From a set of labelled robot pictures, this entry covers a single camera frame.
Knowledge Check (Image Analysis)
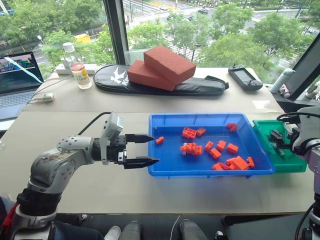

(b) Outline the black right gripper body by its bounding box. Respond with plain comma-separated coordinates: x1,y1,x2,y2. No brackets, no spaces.
286,126,301,149

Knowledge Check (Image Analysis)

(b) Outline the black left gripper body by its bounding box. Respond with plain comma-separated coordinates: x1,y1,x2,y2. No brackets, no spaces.
106,134,128,166

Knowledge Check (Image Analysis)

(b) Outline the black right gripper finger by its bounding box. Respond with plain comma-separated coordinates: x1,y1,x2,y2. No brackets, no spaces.
269,129,288,142
273,141,289,158

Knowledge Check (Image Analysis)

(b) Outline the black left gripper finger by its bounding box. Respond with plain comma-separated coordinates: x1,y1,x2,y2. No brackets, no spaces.
123,156,161,170
124,133,156,145

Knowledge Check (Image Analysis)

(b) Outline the green plastic bin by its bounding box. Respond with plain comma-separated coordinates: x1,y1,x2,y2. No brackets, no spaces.
252,119,308,174

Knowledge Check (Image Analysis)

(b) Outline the blue plastic bin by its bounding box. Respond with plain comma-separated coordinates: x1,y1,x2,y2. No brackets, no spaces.
147,112,277,179

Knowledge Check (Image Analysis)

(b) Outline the wide orange toy brick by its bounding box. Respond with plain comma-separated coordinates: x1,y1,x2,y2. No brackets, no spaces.
225,155,250,171
211,162,231,172
180,142,198,154
181,126,198,139

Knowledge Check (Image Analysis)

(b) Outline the white thermos bottle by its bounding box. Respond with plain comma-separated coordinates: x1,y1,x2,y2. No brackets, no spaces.
269,67,296,94

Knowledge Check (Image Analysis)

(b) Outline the red foam brick block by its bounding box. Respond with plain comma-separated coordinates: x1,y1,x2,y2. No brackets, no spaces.
143,45,197,85
127,60,179,92

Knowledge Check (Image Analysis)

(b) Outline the black handheld game console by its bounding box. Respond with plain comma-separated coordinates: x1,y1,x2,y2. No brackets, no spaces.
227,64,264,92

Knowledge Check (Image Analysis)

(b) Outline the dark rounded shape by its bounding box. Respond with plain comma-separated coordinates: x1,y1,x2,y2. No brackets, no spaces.
119,220,144,240
179,219,201,240

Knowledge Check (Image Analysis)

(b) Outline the white shoe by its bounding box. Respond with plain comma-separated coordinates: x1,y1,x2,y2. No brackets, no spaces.
103,225,122,240

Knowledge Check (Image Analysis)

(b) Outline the black racket bag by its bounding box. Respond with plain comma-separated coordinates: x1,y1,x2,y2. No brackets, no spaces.
92,63,230,97

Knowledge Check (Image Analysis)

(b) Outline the clear plastic water bottle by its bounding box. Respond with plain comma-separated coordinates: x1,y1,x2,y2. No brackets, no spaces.
61,41,93,91

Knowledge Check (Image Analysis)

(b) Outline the white power strip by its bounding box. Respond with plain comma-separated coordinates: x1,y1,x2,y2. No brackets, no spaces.
55,63,98,76

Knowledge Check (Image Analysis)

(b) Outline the open grey laptop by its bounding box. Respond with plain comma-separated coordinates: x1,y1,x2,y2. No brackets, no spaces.
0,50,45,121

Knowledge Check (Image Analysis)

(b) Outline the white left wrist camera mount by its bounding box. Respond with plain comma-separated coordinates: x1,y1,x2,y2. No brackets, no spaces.
99,111,125,166

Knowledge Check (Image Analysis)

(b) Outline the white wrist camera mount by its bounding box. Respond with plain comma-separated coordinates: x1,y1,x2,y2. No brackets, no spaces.
297,106,320,149
99,111,125,166

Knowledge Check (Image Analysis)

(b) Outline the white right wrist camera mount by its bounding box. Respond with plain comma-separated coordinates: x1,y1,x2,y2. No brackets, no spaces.
297,106,320,149

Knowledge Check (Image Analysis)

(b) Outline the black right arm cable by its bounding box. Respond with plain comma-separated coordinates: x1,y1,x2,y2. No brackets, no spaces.
275,111,302,124

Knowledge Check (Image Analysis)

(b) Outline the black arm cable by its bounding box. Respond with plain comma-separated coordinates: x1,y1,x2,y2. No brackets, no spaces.
76,111,113,137
275,111,302,124

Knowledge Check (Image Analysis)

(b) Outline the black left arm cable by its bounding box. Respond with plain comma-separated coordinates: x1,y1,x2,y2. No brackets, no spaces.
76,111,113,137

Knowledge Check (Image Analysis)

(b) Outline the white adapter with cable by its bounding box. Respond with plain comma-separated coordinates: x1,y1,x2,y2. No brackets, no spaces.
25,92,55,105

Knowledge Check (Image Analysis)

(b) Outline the black window frame pillar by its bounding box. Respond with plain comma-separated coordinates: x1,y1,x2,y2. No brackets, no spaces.
103,0,130,66

